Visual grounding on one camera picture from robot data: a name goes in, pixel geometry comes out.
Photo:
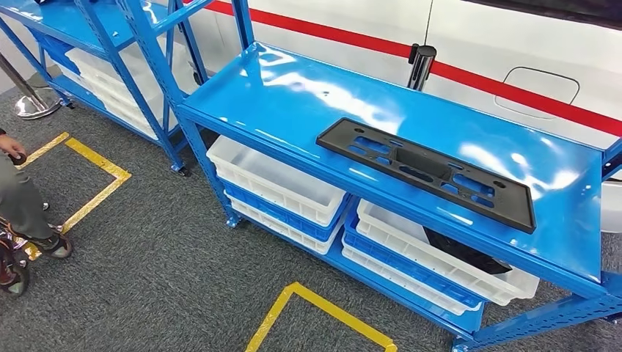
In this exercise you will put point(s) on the blue metal shelf rack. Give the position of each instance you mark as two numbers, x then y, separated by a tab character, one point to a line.
291	97
73	24

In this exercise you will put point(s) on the long black plastic part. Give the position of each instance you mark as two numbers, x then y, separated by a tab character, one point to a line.
427	172

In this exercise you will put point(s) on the stacked white plastic crates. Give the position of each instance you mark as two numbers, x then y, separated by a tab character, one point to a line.
112	92

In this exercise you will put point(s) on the white car with red stripe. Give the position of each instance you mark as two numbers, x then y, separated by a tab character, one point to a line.
486	39

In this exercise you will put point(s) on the person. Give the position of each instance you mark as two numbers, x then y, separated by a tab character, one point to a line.
22	204

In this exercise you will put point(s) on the small black handheld object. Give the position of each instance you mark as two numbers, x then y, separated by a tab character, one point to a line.
19	159

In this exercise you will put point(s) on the black stool chrome base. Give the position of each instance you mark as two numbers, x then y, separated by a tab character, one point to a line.
12	272

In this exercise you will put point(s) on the black stanchion post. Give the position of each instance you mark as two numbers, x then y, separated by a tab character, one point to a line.
422	65

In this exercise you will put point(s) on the chrome stanchion post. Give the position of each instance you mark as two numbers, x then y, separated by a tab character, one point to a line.
29	99

